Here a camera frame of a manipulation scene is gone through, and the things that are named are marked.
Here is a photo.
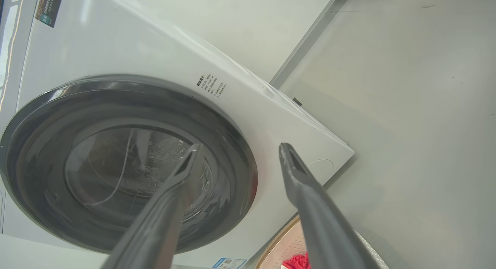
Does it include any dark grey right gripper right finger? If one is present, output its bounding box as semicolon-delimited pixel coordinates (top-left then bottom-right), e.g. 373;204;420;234
279;142;382;269

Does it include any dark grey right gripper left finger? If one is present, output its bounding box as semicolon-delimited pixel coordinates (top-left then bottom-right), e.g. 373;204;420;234
100;143;203;269

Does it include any white woven laundry basket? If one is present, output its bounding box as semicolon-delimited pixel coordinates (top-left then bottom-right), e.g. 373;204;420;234
255;215;390;269

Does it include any red garment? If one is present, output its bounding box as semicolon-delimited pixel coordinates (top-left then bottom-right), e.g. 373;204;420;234
282;252;311;269

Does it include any dark round washing machine door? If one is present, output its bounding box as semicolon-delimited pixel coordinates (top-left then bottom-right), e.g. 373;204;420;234
0;74;259;255

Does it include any white front-loading washing machine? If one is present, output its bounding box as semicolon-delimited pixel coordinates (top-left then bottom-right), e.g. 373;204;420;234
0;0;355;269

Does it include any grey skirting strip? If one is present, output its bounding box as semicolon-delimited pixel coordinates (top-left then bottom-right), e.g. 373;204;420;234
269;0;354;89

